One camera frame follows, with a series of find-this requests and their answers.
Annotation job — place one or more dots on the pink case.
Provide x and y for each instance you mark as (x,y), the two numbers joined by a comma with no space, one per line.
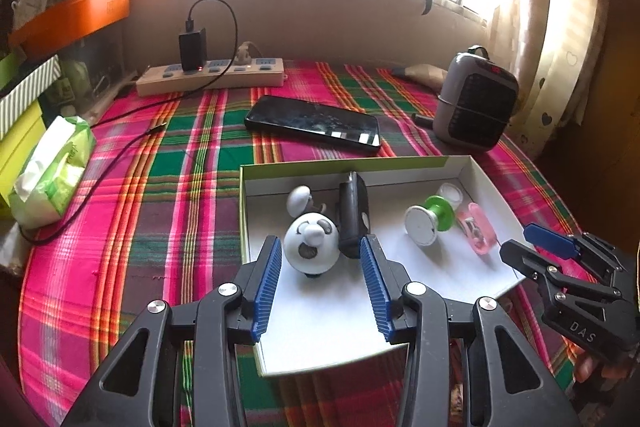
(477,229)

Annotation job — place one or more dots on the grey space heater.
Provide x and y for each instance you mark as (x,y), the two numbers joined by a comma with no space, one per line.
(475,102)

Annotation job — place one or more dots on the white cartoon toy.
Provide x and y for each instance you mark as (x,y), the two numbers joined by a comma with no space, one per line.
(310,252)

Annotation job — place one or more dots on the small black device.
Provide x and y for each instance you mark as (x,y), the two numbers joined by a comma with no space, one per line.
(350,217)

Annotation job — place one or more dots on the white shallow cardboard box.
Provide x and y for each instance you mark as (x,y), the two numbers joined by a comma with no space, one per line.
(440,277)

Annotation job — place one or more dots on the black smartphone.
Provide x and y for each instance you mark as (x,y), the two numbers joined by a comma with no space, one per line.
(310,122)

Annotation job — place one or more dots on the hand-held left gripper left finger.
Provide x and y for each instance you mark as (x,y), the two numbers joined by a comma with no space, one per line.
(266,287)

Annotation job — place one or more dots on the yellow-green box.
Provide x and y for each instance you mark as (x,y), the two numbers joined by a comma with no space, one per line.
(17,152)

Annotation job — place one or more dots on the heart print curtain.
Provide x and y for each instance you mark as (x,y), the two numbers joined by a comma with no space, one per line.
(550,57)

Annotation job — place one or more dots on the white plug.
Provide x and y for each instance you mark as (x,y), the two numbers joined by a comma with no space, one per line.
(246,53)

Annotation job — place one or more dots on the plaid tablecloth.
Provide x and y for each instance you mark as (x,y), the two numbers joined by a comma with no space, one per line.
(150,207)

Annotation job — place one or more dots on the small clear jar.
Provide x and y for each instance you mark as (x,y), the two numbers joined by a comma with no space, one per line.
(451,194)

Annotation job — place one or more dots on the green tissue pack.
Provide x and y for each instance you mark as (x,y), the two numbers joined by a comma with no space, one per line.
(50,172)

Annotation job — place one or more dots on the green white spool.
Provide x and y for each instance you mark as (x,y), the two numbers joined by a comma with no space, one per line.
(420,222)

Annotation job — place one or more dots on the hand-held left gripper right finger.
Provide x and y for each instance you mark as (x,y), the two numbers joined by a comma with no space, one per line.
(375,292)

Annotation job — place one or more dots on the beige power strip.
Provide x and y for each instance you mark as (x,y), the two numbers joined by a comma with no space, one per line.
(225,79)

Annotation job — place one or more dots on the clear plastic container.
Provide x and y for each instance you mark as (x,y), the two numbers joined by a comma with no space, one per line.
(95,67)

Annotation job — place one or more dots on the black charger adapter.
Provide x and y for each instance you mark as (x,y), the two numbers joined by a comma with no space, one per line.
(192,49)

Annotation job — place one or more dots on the green striped box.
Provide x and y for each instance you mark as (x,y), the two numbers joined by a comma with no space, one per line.
(30,97)

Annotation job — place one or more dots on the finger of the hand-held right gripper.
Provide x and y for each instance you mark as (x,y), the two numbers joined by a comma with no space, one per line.
(520,257)
(547,239)

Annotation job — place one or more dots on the person's right hand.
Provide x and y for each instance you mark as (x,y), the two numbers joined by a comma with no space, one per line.
(585,364)

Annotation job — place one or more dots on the tan wrapped object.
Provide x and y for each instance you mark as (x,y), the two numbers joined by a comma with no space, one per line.
(425,74)

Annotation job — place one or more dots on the orange box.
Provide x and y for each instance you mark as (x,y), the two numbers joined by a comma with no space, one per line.
(75,14)

